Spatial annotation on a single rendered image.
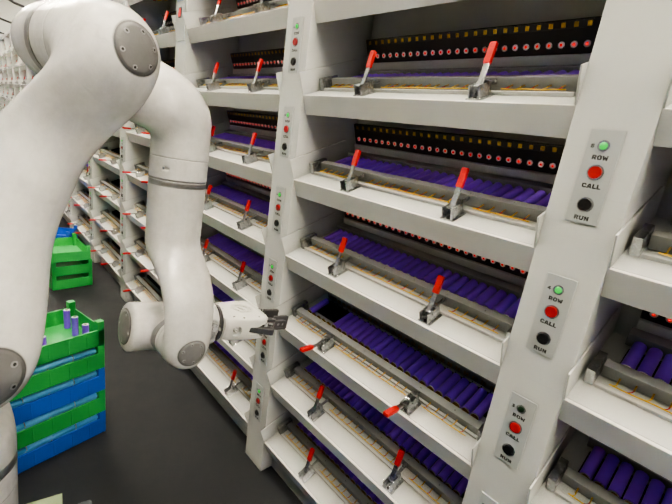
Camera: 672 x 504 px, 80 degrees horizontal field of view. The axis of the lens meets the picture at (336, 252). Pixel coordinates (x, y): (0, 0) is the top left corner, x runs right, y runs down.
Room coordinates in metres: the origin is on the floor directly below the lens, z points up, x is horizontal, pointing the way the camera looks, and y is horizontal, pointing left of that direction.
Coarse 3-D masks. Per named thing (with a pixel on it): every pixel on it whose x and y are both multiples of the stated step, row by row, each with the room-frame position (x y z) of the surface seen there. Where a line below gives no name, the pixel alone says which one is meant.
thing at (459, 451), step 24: (312, 288) 1.09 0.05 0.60; (288, 312) 1.04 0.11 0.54; (288, 336) 0.99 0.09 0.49; (312, 336) 0.95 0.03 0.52; (336, 360) 0.86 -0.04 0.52; (360, 384) 0.78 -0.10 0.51; (384, 384) 0.78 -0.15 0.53; (384, 408) 0.73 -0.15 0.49; (408, 432) 0.69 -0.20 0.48; (432, 432) 0.65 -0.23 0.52; (456, 432) 0.65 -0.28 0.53; (480, 432) 0.62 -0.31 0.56; (456, 456) 0.61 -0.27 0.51
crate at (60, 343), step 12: (72, 300) 1.19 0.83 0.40; (48, 312) 1.13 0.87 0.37; (60, 312) 1.16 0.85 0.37; (72, 312) 1.17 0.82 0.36; (48, 324) 1.13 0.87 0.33; (60, 324) 1.16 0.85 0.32; (96, 324) 1.07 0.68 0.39; (48, 336) 1.08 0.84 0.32; (60, 336) 1.09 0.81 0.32; (72, 336) 1.10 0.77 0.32; (84, 336) 1.04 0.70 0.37; (96, 336) 1.07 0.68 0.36; (48, 348) 0.96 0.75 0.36; (60, 348) 0.99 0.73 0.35; (72, 348) 1.01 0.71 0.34; (84, 348) 1.04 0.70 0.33; (48, 360) 0.96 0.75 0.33
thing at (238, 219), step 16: (208, 192) 1.40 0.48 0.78; (224, 192) 1.50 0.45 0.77; (240, 192) 1.48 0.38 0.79; (256, 192) 1.44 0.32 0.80; (208, 208) 1.40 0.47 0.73; (224, 208) 1.39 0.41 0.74; (240, 208) 1.31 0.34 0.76; (256, 208) 1.30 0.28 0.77; (208, 224) 1.37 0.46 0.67; (224, 224) 1.26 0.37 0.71; (240, 224) 1.19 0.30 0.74; (256, 224) 1.21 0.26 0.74; (240, 240) 1.20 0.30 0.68; (256, 240) 1.12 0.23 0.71
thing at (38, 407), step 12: (96, 372) 1.08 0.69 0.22; (84, 384) 1.04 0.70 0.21; (96, 384) 1.07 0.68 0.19; (48, 396) 0.95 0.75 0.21; (60, 396) 0.98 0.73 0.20; (72, 396) 1.01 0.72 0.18; (84, 396) 1.04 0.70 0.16; (24, 408) 0.91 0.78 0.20; (36, 408) 0.93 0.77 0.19; (48, 408) 0.95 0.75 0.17; (24, 420) 0.90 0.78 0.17
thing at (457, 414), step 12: (300, 312) 1.02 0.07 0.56; (312, 324) 0.98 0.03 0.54; (324, 324) 0.96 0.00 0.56; (336, 336) 0.91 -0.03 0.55; (348, 348) 0.88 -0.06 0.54; (360, 348) 0.86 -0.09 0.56; (372, 360) 0.82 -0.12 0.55; (384, 360) 0.82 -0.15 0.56; (372, 372) 0.80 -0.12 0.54; (384, 372) 0.79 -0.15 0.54; (396, 372) 0.78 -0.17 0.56; (396, 384) 0.76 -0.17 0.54; (408, 384) 0.75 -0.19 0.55; (420, 384) 0.74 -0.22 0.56; (420, 396) 0.73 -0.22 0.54; (432, 396) 0.71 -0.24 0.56; (444, 408) 0.68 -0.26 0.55; (456, 408) 0.68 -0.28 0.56; (456, 420) 0.66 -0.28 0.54; (468, 420) 0.65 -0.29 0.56
